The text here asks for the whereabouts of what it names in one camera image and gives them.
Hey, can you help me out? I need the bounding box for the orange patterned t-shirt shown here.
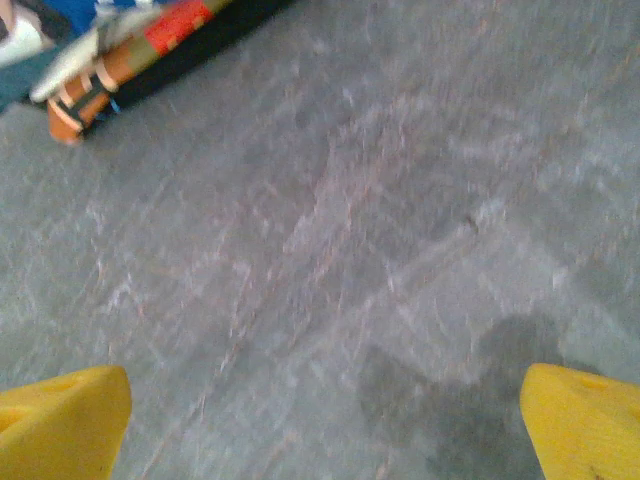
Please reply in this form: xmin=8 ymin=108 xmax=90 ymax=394
xmin=46 ymin=0 xmax=234 ymax=147

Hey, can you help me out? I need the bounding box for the navy cartoon print t-shirt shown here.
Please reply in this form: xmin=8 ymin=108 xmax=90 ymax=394
xmin=0 ymin=0 xmax=59 ymax=115

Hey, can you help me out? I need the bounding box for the bright blue t-shirt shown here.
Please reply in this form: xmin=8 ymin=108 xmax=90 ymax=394
xmin=42 ymin=0 xmax=166 ymax=31

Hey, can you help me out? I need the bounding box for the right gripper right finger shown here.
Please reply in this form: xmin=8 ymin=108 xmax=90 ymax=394
xmin=519 ymin=363 xmax=640 ymax=480

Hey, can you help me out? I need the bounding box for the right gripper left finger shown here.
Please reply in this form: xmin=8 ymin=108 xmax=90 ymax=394
xmin=0 ymin=364 xmax=133 ymax=480

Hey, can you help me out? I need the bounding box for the black t-shirt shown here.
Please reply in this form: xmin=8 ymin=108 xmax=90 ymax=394
xmin=79 ymin=0 xmax=301 ymax=137

